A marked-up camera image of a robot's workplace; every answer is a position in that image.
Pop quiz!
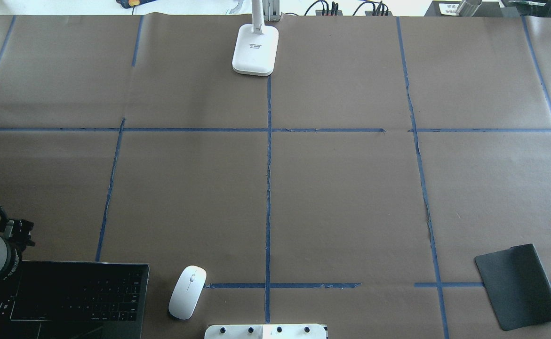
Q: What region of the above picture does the white computer mouse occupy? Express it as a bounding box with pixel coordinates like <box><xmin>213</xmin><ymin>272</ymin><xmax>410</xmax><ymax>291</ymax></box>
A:
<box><xmin>168</xmin><ymin>266</ymin><xmax>207</xmax><ymax>320</ymax></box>

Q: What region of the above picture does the grey laptop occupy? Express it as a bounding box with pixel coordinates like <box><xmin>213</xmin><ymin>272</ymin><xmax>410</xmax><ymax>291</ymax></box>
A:
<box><xmin>0</xmin><ymin>260</ymin><xmax>149</xmax><ymax>339</ymax></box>

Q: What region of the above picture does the black mouse pad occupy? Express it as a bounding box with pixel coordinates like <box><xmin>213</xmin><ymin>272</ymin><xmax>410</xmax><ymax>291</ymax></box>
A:
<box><xmin>474</xmin><ymin>244</ymin><xmax>551</xmax><ymax>331</ymax></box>

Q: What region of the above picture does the white desk lamp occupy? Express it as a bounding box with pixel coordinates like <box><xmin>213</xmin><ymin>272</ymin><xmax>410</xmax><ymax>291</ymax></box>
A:
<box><xmin>232</xmin><ymin>0</ymin><xmax>279</xmax><ymax>77</ymax></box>

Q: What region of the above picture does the far orange black usb hub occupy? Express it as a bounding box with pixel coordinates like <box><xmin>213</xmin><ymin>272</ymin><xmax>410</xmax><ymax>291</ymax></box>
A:
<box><xmin>303</xmin><ymin>0</ymin><xmax>343</xmax><ymax>16</ymax></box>

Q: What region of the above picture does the orange black usb hub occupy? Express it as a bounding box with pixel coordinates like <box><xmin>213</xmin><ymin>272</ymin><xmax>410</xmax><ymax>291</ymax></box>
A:
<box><xmin>303</xmin><ymin>0</ymin><xmax>343</xmax><ymax>16</ymax></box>
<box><xmin>352</xmin><ymin>0</ymin><xmax>393</xmax><ymax>16</ymax></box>

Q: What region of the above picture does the near orange black usb hub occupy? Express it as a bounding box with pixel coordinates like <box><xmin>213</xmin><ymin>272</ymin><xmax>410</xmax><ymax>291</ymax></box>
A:
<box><xmin>352</xmin><ymin>0</ymin><xmax>393</xmax><ymax>16</ymax></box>

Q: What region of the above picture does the black box with label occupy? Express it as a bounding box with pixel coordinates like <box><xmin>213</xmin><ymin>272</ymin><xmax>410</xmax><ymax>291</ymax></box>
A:
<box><xmin>424</xmin><ymin>0</ymin><xmax>503</xmax><ymax>17</ymax></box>

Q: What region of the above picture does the silver metal cup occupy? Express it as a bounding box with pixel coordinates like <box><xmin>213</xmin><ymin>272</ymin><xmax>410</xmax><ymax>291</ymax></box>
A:
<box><xmin>455</xmin><ymin>0</ymin><xmax>482</xmax><ymax>17</ymax></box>

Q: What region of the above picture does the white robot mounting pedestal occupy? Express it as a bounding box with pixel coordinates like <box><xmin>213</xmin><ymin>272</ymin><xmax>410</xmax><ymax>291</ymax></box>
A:
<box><xmin>204</xmin><ymin>323</ymin><xmax>328</xmax><ymax>339</ymax></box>

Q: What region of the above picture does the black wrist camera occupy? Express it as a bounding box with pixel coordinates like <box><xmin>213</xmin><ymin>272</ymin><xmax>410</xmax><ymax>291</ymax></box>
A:
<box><xmin>0</xmin><ymin>219</ymin><xmax>36</xmax><ymax>251</ymax></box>

